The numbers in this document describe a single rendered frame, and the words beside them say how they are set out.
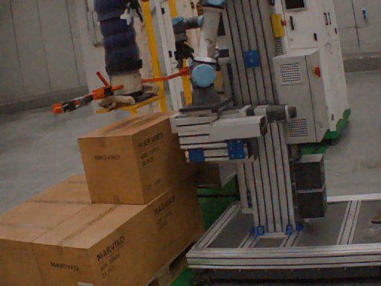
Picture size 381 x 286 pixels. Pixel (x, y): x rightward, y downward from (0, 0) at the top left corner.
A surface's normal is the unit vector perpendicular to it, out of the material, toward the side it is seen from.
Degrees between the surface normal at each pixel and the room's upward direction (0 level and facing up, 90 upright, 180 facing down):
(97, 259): 90
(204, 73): 97
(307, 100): 90
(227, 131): 90
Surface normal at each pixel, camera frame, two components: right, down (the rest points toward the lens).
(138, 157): 0.86, -0.04
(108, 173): -0.48, 0.27
